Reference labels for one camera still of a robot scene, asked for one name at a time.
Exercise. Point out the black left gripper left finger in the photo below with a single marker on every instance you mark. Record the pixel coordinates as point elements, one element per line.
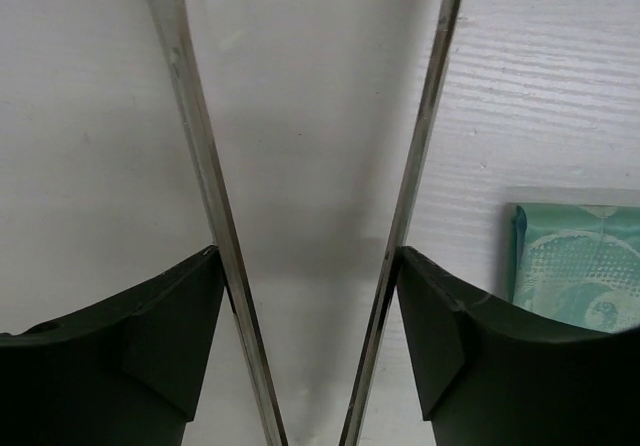
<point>127,370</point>

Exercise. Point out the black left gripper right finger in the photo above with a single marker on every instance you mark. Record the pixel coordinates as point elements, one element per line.
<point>490,373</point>

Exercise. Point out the metal food tongs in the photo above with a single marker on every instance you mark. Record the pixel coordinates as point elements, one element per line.
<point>171,22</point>

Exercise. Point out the teal patterned placemat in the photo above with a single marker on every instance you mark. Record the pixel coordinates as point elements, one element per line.
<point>577,264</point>

